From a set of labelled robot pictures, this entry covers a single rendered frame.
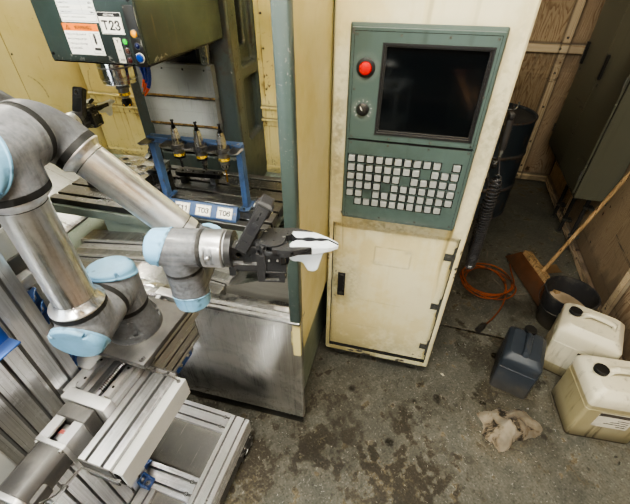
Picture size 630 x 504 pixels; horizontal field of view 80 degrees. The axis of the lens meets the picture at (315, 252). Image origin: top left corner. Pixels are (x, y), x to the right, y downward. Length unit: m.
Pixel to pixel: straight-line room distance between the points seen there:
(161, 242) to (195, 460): 1.28
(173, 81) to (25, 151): 1.73
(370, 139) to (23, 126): 1.00
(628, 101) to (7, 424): 3.17
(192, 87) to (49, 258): 1.69
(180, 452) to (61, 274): 1.19
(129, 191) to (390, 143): 0.89
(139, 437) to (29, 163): 0.68
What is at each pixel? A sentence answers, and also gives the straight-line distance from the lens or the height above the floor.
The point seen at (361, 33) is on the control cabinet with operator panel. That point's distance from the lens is 1.32.
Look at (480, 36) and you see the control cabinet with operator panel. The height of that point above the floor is 1.70.
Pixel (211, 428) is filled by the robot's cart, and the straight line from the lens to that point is 1.90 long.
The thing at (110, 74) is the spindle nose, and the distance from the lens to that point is 2.01.
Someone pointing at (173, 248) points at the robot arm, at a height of 1.46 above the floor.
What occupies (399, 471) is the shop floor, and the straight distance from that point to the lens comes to 2.05.
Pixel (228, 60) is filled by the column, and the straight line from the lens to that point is 2.31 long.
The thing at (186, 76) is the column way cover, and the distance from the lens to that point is 2.40.
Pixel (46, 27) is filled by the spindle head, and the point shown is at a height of 1.66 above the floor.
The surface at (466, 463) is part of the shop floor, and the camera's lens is 2.15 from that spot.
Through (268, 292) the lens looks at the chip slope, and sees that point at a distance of 1.70.
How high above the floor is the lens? 1.88
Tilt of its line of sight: 38 degrees down
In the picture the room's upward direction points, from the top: straight up
